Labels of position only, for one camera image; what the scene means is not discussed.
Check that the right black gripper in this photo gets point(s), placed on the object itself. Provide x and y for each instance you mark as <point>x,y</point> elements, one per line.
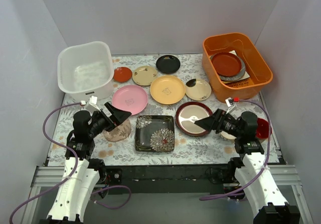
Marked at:
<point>220,121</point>

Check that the cream plate with flowers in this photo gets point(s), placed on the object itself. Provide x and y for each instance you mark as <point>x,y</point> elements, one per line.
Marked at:
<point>144,75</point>

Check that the red rimmed round plate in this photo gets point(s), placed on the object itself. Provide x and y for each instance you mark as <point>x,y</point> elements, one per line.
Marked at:
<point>187,114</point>

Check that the brown glass bowl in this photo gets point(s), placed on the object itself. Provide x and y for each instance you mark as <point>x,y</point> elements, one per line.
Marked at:
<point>112,136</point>

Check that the orange plastic bin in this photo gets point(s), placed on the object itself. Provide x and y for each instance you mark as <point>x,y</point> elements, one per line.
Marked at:
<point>256,67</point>

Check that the large yellow round plate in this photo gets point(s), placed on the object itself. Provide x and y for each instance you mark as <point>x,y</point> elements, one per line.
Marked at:
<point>167,90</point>

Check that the grey plate in orange bin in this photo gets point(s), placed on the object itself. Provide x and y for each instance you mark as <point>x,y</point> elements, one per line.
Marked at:
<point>228,66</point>

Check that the black metal base rail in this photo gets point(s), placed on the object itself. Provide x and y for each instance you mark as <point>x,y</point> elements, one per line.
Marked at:
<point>204,178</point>

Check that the black round plate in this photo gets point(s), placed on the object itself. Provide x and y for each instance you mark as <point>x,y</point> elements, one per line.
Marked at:
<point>168,64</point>

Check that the red and black mug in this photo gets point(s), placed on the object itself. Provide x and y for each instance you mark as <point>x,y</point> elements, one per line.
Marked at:
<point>262,132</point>

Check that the small red plate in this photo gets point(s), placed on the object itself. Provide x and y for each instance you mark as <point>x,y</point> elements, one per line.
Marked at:
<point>122,74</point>

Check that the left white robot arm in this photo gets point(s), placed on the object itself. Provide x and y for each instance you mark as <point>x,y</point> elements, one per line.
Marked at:
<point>81,172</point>

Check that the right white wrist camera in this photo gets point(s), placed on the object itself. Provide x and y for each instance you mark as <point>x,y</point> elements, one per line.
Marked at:
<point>231,103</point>

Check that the pink round plate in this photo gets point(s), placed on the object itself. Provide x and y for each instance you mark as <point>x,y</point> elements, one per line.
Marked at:
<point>130,98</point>

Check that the black square floral plate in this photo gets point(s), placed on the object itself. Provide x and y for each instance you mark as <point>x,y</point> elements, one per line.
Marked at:
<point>154,134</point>

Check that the cream plate black patch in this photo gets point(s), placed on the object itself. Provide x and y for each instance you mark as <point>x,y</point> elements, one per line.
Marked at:
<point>198,89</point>

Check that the red plate in orange bin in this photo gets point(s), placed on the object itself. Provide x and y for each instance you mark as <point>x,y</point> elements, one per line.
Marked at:
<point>226,64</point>

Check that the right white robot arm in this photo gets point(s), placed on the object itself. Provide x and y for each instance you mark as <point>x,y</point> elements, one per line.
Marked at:
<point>266,200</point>

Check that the floral table mat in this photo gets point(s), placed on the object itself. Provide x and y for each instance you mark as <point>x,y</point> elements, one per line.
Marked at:
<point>209,149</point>

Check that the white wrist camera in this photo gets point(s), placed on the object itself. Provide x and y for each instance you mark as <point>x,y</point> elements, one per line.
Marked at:
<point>91,104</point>
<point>231,103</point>

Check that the white plastic bin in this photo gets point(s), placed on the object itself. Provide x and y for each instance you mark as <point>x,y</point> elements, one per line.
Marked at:
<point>85,70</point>

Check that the white small bowl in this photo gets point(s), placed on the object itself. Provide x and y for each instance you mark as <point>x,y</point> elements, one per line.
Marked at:
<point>227,136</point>

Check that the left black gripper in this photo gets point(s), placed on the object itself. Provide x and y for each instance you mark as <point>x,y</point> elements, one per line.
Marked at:
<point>109,121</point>

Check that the square board in orange bin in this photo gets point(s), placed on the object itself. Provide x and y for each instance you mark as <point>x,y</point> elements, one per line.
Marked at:
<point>240,82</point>

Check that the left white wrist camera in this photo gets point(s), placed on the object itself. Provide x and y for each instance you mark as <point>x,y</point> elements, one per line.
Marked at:
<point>91,104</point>

